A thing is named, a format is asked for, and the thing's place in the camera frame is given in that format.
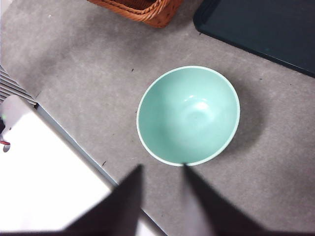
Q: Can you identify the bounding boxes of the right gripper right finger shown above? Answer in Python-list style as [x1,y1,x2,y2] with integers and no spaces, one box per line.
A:
[183,163,315,236]

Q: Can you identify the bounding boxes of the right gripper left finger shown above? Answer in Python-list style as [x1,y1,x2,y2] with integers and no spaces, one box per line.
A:
[0,164,144,236]

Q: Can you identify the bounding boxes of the teal ribbed bowl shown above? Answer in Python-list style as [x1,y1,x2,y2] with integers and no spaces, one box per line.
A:
[136,65,241,167]

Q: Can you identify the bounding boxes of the small red and grey part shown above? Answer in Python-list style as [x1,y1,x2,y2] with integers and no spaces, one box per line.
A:
[0,139,11,153]

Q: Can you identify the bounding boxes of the white device with green light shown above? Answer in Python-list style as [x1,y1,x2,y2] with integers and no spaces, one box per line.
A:
[0,94,35,139]

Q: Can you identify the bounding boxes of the grey ribbed panel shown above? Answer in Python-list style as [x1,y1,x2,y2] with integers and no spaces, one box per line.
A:
[0,65,38,106]

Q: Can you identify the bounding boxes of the black rectangular tray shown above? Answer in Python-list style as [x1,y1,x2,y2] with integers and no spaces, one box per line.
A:
[193,0,315,79]

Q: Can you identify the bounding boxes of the brown wicker basket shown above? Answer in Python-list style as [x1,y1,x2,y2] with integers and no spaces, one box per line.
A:
[86,0,184,29]

